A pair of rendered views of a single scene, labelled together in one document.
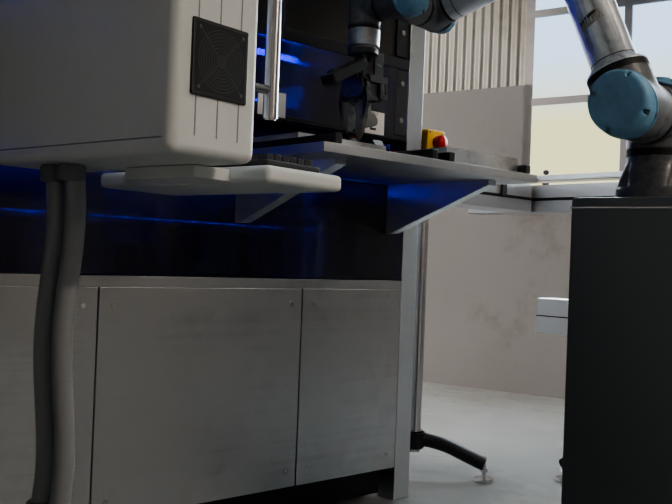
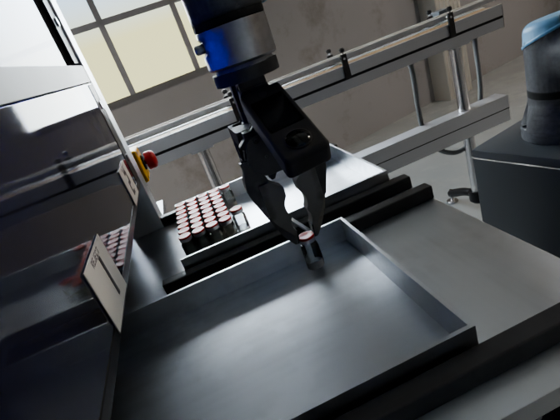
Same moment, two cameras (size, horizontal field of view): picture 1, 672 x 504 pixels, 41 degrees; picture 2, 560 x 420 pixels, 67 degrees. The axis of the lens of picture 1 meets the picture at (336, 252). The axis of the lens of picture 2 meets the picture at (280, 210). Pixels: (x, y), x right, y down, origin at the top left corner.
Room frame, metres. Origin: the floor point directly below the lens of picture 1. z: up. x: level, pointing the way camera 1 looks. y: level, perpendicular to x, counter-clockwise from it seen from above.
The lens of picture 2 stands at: (1.79, 0.36, 1.17)
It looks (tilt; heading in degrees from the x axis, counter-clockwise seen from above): 23 degrees down; 304
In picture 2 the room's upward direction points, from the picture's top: 20 degrees counter-clockwise
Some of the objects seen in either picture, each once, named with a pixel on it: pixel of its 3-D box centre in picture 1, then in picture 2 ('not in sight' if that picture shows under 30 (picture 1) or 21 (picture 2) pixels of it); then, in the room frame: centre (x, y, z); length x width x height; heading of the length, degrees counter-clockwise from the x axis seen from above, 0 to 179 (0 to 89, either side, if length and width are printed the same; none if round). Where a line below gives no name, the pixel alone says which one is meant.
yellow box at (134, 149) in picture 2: (427, 143); (127, 168); (2.54, -0.25, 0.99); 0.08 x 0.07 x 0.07; 42
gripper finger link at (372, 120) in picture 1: (367, 120); (307, 194); (2.03, -0.06, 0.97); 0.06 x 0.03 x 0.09; 132
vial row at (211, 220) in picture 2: not in sight; (211, 219); (2.28, -0.15, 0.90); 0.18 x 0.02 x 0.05; 132
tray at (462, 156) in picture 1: (429, 164); (270, 198); (2.20, -0.22, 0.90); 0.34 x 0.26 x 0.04; 42
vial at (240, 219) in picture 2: not in sight; (240, 220); (2.21, -0.14, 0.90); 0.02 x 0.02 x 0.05
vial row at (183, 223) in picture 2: not in sight; (187, 229); (2.31, -0.12, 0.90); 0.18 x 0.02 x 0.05; 132
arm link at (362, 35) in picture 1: (362, 41); (234, 47); (2.04, -0.04, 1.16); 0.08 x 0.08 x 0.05
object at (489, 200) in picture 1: (453, 180); not in sight; (2.83, -0.37, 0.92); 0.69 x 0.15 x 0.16; 132
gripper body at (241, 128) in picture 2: (364, 76); (261, 118); (2.05, -0.05, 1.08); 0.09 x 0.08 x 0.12; 132
